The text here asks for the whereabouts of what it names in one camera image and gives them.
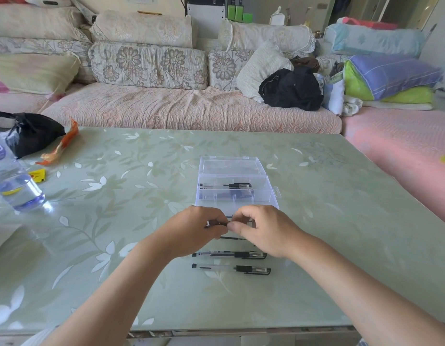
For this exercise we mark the person's right hand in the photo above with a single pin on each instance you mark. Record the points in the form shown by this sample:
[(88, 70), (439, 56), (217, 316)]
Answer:
[(273, 230)]

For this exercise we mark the person's left hand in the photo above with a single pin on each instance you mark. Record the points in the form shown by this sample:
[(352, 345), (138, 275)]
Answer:
[(188, 234)]

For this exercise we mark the clear black-capped gel pen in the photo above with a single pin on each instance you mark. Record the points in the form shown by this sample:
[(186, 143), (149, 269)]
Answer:
[(251, 270), (247, 255), (240, 185), (226, 191), (218, 223)]

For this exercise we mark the black pen refill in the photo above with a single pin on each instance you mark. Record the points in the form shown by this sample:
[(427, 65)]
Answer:
[(233, 238)]

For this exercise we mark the clear plastic storage box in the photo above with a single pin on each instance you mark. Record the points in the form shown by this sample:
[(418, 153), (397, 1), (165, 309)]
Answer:
[(231, 165)]

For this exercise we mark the person's right forearm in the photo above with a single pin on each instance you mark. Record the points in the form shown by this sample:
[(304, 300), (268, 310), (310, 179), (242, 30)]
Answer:
[(366, 295)]

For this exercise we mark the person's left forearm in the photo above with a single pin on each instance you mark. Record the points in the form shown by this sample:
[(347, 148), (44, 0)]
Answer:
[(107, 302)]

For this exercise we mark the pink quilted sofa seat cover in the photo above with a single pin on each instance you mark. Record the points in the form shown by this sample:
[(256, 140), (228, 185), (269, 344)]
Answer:
[(186, 108)]

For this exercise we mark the black clothing bundle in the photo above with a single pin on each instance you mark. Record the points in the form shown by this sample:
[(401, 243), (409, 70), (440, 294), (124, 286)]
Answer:
[(292, 90)]

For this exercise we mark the white and blue cloth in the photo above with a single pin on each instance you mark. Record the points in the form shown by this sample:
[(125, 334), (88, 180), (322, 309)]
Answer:
[(334, 97)]

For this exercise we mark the white towel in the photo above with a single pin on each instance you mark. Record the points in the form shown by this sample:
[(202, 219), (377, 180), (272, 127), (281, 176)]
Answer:
[(352, 106)]

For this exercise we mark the salmon pink sofa seat cover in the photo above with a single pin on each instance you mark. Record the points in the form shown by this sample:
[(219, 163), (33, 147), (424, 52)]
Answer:
[(395, 140)]

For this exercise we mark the orange snack wrapper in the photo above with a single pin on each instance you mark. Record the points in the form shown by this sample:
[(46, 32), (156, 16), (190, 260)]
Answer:
[(68, 137)]

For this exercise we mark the white textured pillow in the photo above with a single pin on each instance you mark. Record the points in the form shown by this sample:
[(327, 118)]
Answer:
[(259, 71)]

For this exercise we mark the yellow tag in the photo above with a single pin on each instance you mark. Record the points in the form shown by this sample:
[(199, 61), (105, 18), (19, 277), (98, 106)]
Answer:
[(37, 175)]

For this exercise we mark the floral sofa back cushion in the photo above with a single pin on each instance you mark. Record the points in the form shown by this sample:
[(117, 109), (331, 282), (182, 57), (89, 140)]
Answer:
[(148, 65), (327, 64), (49, 44), (224, 69)]

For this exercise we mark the brown garment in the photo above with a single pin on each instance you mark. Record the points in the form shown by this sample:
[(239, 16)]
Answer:
[(305, 63)]

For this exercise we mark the clear water bottle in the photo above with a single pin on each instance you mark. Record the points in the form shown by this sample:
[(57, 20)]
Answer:
[(19, 190)]

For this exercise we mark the black plastic bag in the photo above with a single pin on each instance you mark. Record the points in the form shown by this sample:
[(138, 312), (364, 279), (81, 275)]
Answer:
[(31, 135)]

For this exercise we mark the white paper bag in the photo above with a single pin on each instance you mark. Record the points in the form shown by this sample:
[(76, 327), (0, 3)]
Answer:
[(2, 237)]

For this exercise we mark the cream sofa bolster cushion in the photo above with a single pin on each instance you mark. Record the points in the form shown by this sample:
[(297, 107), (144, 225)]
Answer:
[(267, 37), (141, 29), (35, 22)]

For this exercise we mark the white tissue pack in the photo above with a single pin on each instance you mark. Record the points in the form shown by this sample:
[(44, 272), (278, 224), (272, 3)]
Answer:
[(276, 18)]

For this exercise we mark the light blue bolster pillow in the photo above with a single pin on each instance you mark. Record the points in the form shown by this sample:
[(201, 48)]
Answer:
[(375, 40)]

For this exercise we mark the pale pink sofa seat cover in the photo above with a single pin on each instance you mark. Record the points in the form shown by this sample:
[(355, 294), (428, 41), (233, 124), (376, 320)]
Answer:
[(15, 103)]

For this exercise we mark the green bottle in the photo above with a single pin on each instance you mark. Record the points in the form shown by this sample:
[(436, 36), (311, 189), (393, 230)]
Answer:
[(231, 12), (239, 12)]

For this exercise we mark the pale yellow pillow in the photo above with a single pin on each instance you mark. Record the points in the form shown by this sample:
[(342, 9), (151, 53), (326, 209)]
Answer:
[(33, 73)]

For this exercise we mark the brown wooden stick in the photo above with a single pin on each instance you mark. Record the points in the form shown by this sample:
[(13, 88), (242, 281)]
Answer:
[(149, 12)]

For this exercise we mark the white device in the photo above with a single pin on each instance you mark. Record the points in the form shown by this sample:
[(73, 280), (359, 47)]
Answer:
[(47, 0)]

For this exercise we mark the grey table frame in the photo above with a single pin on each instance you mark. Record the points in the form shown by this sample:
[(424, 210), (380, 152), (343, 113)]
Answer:
[(244, 336)]

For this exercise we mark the white cabinet with black frame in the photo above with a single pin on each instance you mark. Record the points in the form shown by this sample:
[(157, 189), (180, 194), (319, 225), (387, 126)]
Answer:
[(206, 19)]

